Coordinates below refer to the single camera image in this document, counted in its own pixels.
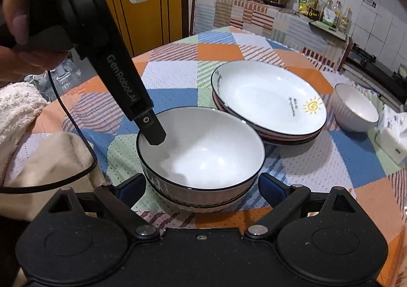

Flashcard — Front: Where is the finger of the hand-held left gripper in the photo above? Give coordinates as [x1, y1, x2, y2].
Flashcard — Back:
[132, 110, 167, 147]

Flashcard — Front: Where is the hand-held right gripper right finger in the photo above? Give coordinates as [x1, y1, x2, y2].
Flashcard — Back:
[244, 172, 358, 237]

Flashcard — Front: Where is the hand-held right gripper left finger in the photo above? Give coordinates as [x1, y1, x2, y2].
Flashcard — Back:
[46, 173, 160, 239]

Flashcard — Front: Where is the white sun print plate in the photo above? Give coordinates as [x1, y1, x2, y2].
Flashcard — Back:
[211, 60, 328, 135]

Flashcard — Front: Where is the person's left forearm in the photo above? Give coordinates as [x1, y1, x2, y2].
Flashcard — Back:
[0, 81, 48, 179]

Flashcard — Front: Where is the person's left hand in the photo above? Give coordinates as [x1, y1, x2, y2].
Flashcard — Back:
[0, 0, 70, 84]

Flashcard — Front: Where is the pile of clear bottles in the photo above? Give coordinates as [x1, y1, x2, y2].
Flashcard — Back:
[32, 61, 81, 103]

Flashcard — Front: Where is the brown wooden chair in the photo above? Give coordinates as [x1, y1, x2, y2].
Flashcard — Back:
[102, 0, 190, 58]

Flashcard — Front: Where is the beige garment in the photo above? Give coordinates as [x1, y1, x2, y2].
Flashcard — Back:
[0, 131, 107, 221]

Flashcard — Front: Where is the white tissue box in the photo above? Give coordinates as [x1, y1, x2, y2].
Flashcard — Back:
[374, 104, 407, 166]

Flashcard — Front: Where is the striped patchwork counter cloth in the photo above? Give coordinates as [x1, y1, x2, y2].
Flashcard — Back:
[190, 0, 350, 68]

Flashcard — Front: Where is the black gas stove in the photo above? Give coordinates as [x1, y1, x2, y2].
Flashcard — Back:
[346, 43, 407, 104]

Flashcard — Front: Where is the pale cutting board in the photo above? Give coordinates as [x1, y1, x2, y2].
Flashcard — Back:
[309, 20, 348, 41]

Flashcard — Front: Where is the cream cooking pot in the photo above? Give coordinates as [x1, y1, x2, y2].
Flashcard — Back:
[393, 63, 407, 82]

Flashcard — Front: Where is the white green packet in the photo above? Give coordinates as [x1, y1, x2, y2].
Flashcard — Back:
[322, 7, 337, 27]

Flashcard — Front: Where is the yellow green packet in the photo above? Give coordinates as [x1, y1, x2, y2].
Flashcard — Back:
[298, 0, 315, 15]

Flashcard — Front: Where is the black cable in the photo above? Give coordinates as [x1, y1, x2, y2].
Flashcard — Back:
[0, 70, 98, 195]

